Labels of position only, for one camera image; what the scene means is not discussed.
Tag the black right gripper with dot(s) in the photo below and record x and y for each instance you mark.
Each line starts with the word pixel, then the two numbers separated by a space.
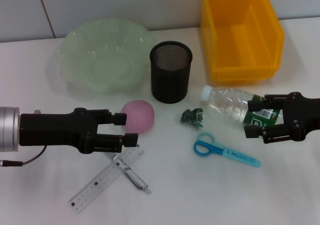
pixel 302 115

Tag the green plastic wrapper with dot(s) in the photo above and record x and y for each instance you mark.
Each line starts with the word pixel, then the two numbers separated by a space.
pixel 191 117

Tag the black mesh pen holder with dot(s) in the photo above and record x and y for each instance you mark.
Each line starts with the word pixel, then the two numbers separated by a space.
pixel 170 82

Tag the clear bottle with green label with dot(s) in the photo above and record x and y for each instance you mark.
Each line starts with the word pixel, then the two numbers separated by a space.
pixel 225 102

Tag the pink peach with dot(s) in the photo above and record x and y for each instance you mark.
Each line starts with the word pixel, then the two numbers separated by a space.
pixel 141 116

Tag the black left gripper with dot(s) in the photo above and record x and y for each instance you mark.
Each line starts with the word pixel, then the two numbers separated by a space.
pixel 55 130

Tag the yellow plastic bin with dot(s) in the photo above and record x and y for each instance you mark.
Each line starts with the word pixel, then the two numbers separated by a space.
pixel 237 35

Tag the grey clear pen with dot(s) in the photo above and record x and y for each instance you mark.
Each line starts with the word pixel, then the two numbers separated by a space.
pixel 136 180

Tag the green glass fruit plate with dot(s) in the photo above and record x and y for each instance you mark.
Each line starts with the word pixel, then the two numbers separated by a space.
pixel 100 57

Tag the clear plastic ruler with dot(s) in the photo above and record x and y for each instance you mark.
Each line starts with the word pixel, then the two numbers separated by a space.
pixel 100 182

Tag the blue scissors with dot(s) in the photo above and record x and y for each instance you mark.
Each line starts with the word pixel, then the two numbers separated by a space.
pixel 215 148

